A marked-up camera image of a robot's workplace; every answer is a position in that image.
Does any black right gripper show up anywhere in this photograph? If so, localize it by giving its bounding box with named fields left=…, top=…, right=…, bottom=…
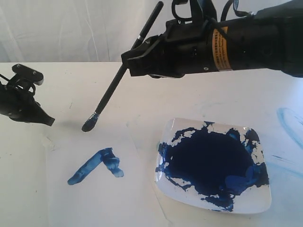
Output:
left=121, top=19, right=218, bottom=78

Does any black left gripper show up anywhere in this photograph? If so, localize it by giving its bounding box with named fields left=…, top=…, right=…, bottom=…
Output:
left=0, top=80, right=55, bottom=126

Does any black paintbrush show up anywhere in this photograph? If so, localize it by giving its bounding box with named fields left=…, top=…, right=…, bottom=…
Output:
left=81, top=1, right=164, bottom=132

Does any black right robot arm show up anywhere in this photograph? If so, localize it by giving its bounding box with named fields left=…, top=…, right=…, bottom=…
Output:
left=121, top=0, right=303, bottom=78

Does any white paper sheet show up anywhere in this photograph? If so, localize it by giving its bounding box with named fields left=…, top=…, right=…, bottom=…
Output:
left=46, top=136, right=169, bottom=227

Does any white square paint plate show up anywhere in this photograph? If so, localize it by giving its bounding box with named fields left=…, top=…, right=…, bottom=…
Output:
left=155, top=118, right=272, bottom=214

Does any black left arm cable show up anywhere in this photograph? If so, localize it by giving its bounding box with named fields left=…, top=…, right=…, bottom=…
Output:
left=0, top=73, right=36, bottom=93

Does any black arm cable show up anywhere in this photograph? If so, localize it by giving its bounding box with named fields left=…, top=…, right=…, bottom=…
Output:
left=171, top=0, right=255, bottom=26
left=0, top=73, right=36, bottom=93

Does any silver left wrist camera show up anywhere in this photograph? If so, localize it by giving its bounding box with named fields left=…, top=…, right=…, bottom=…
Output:
left=12, top=64, right=44, bottom=86

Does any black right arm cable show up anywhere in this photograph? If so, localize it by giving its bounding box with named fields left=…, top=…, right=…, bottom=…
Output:
left=171, top=0, right=255, bottom=26

